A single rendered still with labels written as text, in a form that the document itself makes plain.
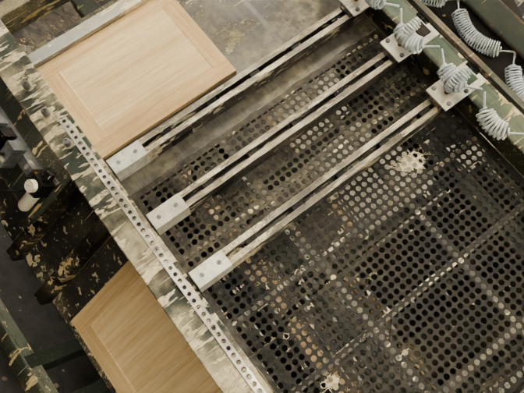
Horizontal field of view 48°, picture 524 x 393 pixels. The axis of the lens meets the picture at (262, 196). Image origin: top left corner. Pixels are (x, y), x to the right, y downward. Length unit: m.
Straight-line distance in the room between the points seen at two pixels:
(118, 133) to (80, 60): 0.33
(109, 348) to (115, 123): 0.84
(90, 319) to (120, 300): 0.16
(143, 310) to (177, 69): 0.88
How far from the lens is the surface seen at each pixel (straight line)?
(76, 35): 2.28
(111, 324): 2.31
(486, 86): 2.16
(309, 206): 1.87
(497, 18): 2.63
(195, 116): 2.00
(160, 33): 2.25
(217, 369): 1.80
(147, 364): 2.24
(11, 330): 2.37
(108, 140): 2.07
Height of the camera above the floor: 1.85
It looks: 20 degrees down
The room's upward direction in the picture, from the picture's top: 45 degrees clockwise
